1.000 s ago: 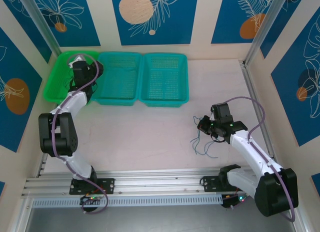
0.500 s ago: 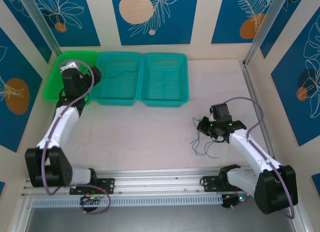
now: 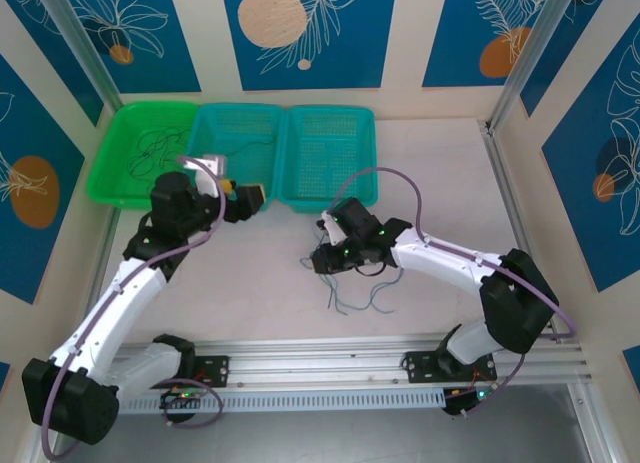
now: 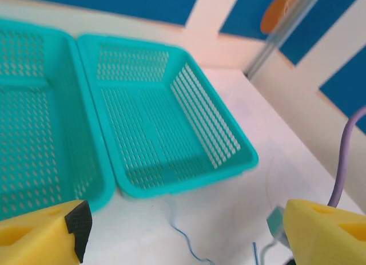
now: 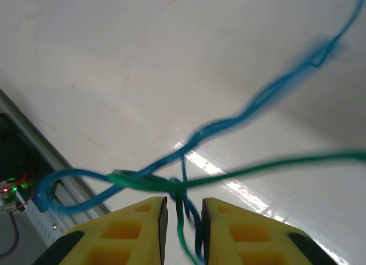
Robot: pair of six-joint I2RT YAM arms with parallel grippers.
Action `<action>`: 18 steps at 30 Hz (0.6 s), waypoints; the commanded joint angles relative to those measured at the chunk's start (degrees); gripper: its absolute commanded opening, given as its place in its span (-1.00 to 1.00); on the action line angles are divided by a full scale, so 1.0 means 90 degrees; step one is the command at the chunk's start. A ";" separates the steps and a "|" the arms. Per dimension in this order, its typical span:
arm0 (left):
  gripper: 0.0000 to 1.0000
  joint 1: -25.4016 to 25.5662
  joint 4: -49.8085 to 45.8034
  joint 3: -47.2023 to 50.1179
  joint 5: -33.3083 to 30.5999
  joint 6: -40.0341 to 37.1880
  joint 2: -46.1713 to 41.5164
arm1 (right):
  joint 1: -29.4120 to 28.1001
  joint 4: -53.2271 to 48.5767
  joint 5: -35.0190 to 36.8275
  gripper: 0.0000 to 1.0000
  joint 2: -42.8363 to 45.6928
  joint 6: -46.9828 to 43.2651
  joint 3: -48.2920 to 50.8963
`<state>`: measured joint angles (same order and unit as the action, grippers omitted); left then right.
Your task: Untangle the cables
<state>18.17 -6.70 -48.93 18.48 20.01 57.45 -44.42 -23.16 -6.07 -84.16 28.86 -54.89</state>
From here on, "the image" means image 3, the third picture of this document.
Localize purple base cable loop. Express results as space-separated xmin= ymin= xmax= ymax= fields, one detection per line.
xmin=162 ymin=379 xmax=226 ymax=429

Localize white slotted cable duct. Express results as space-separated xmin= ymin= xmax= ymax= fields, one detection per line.
xmin=117 ymin=387 xmax=446 ymax=417

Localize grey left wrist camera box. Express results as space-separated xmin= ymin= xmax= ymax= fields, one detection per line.
xmin=176 ymin=153 xmax=230 ymax=200

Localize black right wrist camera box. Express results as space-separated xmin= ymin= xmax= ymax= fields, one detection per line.
xmin=318 ymin=197 xmax=377 ymax=247

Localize thin teal cable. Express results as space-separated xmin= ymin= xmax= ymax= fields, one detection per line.
xmin=298 ymin=231 xmax=364 ymax=317

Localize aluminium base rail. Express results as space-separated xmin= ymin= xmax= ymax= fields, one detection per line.
xmin=117 ymin=332 xmax=587 ymax=390

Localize small controller board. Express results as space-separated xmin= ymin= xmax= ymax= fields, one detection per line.
xmin=443 ymin=386 xmax=494 ymax=418
xmin=158 ymin=388 xmax=204 ymax=415

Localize teal plastic mesh basket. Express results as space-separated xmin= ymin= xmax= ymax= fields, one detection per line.
xmin=277 ymin=106 xmax=380 ymax=218
xmin=184 ymin=102 xmax=287 ymax=214

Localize green plastic mesh basket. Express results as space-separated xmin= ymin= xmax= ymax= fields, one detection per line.
xmin=85 ymin=101 xmax=201 ymax=212

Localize thin grey blue cable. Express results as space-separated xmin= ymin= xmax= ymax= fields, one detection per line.
xmin=367 ymin=268 xmax=403 ymax=316

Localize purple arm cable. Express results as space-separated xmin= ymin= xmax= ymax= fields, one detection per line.
xmin=40 ymin=180 xmax=227 ymax=462
xmin=329 ymin=167 xmax=579 ymax=420

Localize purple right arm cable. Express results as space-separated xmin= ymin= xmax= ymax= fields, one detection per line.
xmin=329 ymin=167 xmax=579 ymax=420

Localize blue floral wall panel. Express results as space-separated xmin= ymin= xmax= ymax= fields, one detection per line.
xmin=541 ymin=25 xmax=640 ymax=293
xmin=422 ymin=0 xmax=557 ymax=89
xmin=0 ymin=0 xmax=105 ymax=128
xmin=519 ymin=0 xmax=615 ymax=118
xmin=0 ymin=52 xmax=86 ymax=305
xmin=221 ymin=0 xmax=399 ymax=91
xmin=59 ymin=0 xmax=202 ymax=95

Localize aluminium frame post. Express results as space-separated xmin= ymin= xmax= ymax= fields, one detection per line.
xmin=33 ymin=0 xmax=125 ymax=115
xmin=485 ymin=0 xmax=594 ymax=132

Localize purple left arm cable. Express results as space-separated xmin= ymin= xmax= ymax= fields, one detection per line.
xmin=40 ymin=180 xmax=227 ymax=462

